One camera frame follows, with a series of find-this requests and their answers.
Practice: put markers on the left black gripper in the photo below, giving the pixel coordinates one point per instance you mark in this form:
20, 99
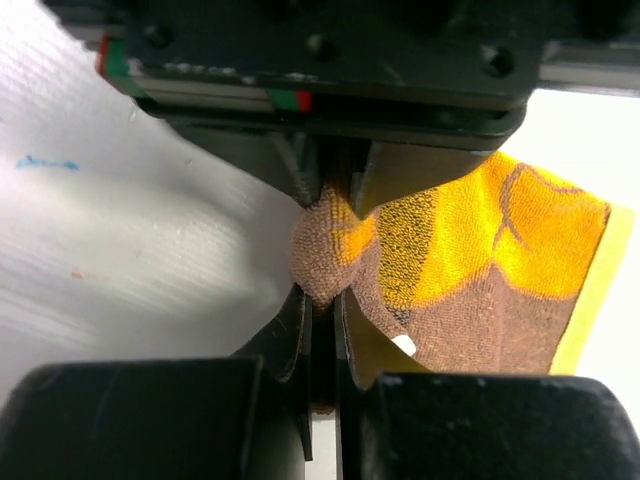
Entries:
455, 74

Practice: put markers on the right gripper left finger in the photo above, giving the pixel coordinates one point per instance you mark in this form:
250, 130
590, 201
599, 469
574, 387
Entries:
284, 345

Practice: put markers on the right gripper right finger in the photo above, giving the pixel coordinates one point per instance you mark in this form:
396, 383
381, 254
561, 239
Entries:
365, 359

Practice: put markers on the yellow brown towel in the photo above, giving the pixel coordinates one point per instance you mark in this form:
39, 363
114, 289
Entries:
504, 270

